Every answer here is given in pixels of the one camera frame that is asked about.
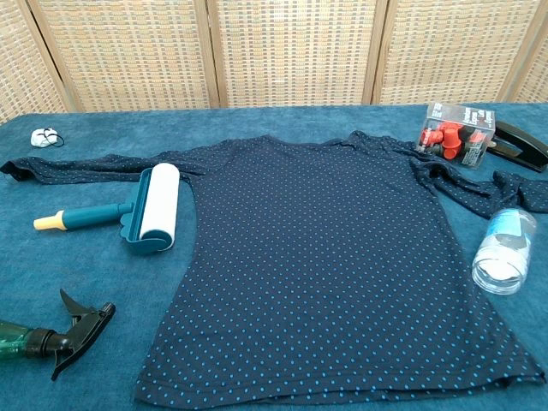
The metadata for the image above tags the teal lint roller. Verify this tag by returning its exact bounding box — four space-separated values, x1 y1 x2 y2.
33 163 181 257

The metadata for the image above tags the dark blue polka dot shirt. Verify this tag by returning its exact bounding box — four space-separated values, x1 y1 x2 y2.
0 130 548 406

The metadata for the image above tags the woven rattan folding screen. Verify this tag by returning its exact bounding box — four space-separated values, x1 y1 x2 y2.
0 0 548 125

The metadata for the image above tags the teal table cloth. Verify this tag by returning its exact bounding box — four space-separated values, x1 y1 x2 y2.
0 100 548 411

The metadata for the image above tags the clear box of red pieces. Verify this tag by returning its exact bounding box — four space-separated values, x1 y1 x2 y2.
415 102 497 171

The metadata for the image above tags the clear plastic jar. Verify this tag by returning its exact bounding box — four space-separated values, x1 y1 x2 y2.
471 207 539 295

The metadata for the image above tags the white crumpled wad with band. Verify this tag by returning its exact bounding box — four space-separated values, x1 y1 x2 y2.
30 127 66 149

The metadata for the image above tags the green spray bottle black trigger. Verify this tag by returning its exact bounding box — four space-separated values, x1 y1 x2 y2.
0 289 116 382

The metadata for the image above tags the black stapler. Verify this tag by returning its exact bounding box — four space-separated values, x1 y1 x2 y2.
486 120 548 174

